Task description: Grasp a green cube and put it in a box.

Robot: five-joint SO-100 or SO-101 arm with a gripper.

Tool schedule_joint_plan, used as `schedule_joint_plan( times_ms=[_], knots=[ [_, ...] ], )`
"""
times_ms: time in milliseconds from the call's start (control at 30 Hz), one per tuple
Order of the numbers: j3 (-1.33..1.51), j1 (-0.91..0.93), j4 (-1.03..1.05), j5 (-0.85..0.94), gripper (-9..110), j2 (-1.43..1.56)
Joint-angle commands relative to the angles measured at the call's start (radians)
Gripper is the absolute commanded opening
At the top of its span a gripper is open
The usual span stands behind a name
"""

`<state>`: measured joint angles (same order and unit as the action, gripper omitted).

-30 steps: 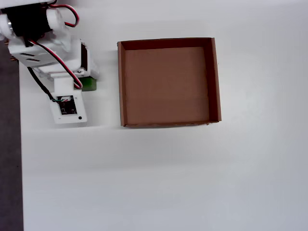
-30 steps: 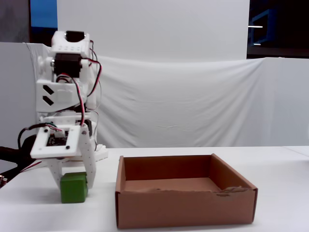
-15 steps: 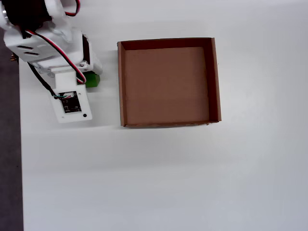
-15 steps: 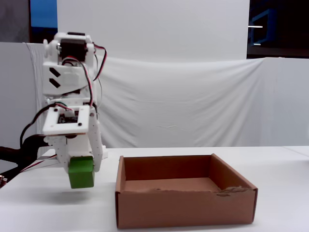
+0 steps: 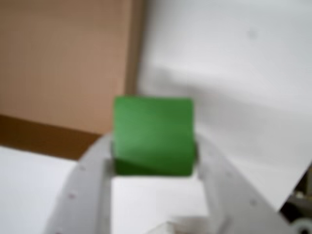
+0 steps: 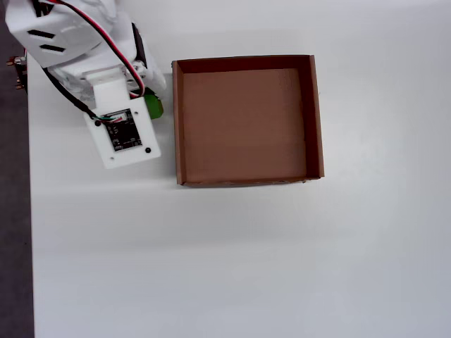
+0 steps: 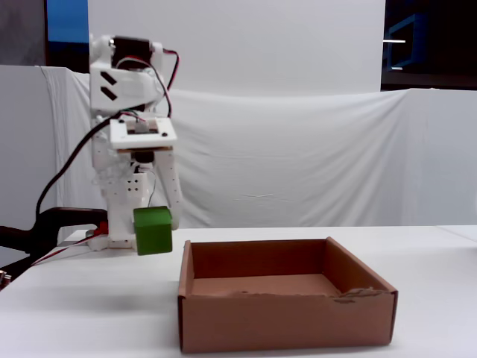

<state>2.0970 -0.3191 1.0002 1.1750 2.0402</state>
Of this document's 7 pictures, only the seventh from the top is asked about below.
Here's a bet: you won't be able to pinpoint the blue wall shelf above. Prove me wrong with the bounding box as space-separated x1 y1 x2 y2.
382 13 429 71

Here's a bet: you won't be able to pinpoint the grey partition panel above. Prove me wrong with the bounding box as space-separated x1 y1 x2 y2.
0 65 94 239

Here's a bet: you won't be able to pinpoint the black clamp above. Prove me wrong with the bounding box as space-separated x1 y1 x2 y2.
0 207 110 262

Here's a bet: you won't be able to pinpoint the white backdrop panel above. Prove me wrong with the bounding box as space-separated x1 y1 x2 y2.
87 0 387 98

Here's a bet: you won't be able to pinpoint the blue window pane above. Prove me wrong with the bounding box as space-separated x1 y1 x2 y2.
46 0 90 74

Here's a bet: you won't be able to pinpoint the thick black camera cable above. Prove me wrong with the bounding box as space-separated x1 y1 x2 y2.
35 110 126 224

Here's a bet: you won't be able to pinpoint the red white black table cable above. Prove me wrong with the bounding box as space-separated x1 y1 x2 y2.
31 238 92 266

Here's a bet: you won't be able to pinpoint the white wrist camera mount plate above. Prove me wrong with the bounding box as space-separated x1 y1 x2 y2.
109 117 177 166

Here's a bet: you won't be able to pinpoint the green wooden cube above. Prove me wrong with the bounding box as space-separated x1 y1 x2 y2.
133 205 174 257

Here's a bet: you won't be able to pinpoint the brown cardboard box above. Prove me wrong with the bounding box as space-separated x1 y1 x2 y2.
177 236 399 354

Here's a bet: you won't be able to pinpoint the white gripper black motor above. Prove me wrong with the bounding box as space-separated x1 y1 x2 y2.
92 138 183 240

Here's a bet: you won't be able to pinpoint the white draped cloth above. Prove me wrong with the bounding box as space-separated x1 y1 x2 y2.
37 66 477 229

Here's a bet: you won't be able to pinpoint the red black arm servo wires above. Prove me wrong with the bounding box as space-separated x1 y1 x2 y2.
115 48 181 120

